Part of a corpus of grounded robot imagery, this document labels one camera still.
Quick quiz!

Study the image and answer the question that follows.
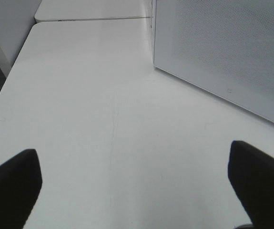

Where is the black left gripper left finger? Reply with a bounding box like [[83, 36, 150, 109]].
[[0, 149, 42, 229]]

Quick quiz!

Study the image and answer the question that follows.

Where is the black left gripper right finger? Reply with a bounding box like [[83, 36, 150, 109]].
[[228, 141, 274, 229]]

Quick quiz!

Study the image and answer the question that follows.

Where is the white microwave door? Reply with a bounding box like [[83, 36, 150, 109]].
[[154, 0, 274, 123]]

